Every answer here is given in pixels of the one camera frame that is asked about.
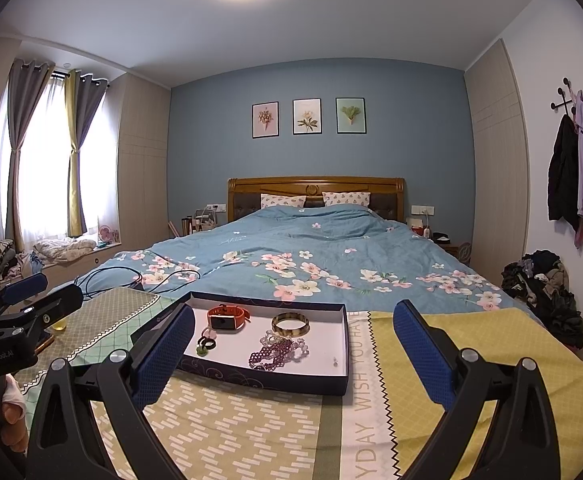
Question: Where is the dark clothes pile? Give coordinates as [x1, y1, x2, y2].
[501, 249, 583, 348]

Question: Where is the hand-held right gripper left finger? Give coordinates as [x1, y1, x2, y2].
[25, 304, 196, 480]

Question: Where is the blue floral duvet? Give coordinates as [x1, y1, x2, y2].
[74, 203, 527, 326]

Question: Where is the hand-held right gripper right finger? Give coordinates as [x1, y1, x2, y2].
[389, 300, 562, 480]

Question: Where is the window bench cabinet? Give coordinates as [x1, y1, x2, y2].
[0, 242, 122, 291]

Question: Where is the white sheer curtain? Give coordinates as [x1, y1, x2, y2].
[1, 77, 122, 241]

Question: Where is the cluster of bedside bottles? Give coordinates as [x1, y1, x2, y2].
[181, 205, 227, 233]

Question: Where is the heap of mixed clothes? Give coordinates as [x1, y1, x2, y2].
[0, 240, 34, 281]

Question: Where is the orange smart watch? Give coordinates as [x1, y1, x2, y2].
[207, 303, 252, 333]

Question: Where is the crumpled beige bedding pile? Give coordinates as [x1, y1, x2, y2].
[32, 237, 97, 263]

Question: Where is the black wall coat rack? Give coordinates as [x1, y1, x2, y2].
[550, 77, 583, 111]

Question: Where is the black charging cable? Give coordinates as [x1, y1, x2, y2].
[74, 257, 202, 296]

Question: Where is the person's left hand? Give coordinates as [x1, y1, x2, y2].
[0, 375, 28, 456]

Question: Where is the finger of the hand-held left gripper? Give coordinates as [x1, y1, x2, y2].
[0, 272, 49, 318]
[1, 285, 84, 335]

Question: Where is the dark blue cardboard box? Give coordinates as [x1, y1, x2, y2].
[130, 291, 351, 397]

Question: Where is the black curtain rod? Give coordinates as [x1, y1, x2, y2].
[51, 69, 109, 91]

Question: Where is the white framed flower picture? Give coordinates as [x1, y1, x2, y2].
[292, 98, 322, 136]

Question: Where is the olive tortoiseshell bangle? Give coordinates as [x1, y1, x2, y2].
[271, 312, 312, 339]

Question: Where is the dark purple bead bracelet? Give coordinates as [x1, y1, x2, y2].
[248, 338, 292, 372]

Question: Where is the bedside clutter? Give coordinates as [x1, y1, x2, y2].
[406, 215, 472, 261]

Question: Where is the beige wardrobe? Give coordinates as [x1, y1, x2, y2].
[464, 39, 529, 281]
[116, 72, 172, 251]

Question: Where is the grey yellow curtain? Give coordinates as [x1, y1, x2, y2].
[0, 57, 54, 256]
[64, 67, 109, 238]

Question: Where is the wooden bed headboard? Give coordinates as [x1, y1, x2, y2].
[228, 176, 406, 223]

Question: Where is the patterned white pillow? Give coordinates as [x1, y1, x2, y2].
[260, 193, 307, 209]
[322, 191, 371, 207]

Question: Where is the lavender bead bracelet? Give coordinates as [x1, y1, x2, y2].
[281, 337, 306, 362]

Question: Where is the black jacket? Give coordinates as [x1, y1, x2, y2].
[547, 114, 579, 221]

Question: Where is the pink framed flower picture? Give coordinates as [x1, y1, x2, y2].
[252, 101, 279, 139]

